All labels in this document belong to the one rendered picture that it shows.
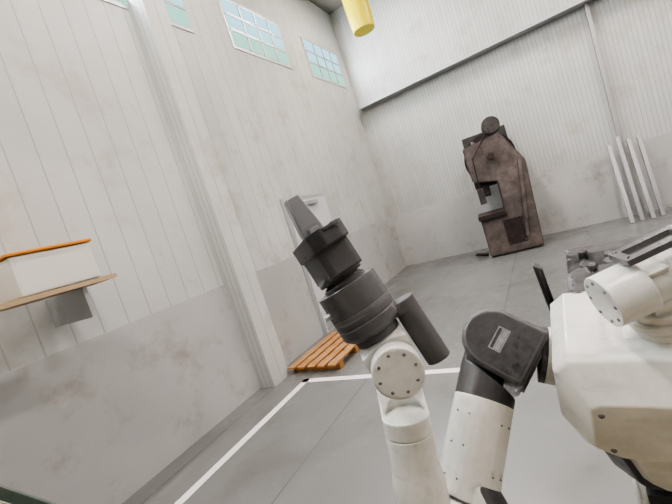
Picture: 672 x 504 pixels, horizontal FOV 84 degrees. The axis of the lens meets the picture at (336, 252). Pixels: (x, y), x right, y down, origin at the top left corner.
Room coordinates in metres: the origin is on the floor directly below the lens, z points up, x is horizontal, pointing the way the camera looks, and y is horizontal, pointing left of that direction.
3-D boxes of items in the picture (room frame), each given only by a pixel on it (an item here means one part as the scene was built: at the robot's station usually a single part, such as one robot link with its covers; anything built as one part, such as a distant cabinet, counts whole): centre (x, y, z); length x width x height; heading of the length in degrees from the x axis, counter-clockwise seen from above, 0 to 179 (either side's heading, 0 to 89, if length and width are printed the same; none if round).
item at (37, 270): (2.54, 1.89, 1.87); 0.50 x 0.42 x 0.28; 150
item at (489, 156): (7.37, -3.32, 1.29); 1.33 x 1.15 x 2.58; 60
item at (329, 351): (4.70, 0.40, 0.05); 1.11 x 0.74 x 0.10; 150
